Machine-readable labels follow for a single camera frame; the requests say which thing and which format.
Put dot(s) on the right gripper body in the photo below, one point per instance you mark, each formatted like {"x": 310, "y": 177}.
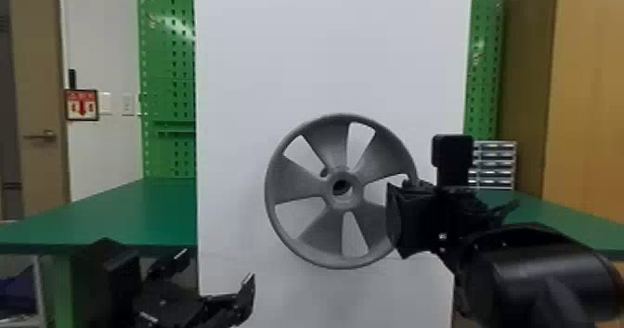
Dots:
{"x": 458, "y": 217}

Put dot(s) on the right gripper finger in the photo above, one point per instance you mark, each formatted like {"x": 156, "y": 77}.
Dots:
{"x": 412, "y": 222}

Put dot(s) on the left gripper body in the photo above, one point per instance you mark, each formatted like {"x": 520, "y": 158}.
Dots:
{"x": 168, "y": 305}

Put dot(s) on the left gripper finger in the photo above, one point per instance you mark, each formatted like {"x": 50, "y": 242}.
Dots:
{"x": 240, "y": 293}
{"x": 229, "y": 316}

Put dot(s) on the grey wheel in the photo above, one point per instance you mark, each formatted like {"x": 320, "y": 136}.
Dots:
{"x": 336, "y": 144}

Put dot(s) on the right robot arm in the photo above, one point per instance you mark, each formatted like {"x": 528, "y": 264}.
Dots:
{"x": 536, "y": 281}

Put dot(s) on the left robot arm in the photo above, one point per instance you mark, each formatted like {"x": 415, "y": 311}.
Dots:
{"x": 105, "y": 286}

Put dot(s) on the white drawer cabinet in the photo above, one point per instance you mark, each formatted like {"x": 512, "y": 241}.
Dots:
{"x": 493, "y": 166}

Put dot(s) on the white panel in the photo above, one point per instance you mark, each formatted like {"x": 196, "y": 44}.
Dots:
{"x": 292, "y": 52}

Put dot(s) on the brown door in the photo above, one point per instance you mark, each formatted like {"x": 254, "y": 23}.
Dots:
{"x": 34, "y": 76}

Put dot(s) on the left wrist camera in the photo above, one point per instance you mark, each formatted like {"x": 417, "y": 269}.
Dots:
{"x": 166, "y": 267}

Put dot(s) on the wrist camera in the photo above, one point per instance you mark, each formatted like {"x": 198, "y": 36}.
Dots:
{"x": 452, "y": 156}
{"x": 166, "y": 267}

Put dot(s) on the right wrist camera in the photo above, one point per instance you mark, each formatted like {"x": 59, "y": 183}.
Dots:
{"x": 452, "y": 156}

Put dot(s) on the white wall switch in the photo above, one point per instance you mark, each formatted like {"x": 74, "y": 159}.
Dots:
{"x": 127, "y": 104}
{"x": 105, "y": 103}

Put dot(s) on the red wall sign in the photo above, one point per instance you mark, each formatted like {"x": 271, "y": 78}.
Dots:
{"x": 81, "y": 104}

